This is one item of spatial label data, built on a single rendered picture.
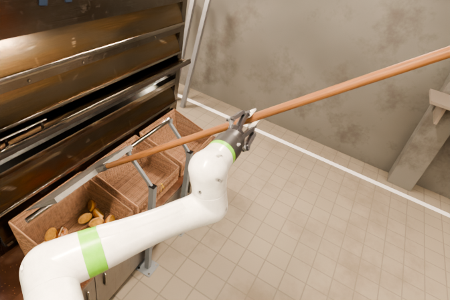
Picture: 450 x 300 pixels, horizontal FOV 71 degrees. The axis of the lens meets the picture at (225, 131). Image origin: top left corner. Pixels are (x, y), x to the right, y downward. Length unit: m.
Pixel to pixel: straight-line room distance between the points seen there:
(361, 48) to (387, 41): 0.30
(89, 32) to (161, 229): 1.53
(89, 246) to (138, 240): 0.11
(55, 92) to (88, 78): 0.25
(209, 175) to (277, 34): 3.91
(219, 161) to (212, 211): 0.15
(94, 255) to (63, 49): 1.41
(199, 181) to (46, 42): 1.37
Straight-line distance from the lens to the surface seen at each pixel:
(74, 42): 2.10
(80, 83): 2.21
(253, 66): 4.87
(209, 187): 0.86
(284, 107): 1.09
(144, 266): 2.97
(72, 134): 2.34
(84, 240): 0.87
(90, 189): 2.57
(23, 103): 2.01
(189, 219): 0.90
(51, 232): 2.47
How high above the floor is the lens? 2.54
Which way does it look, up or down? 34 degrees down
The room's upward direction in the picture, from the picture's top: 12 degrees clockwise
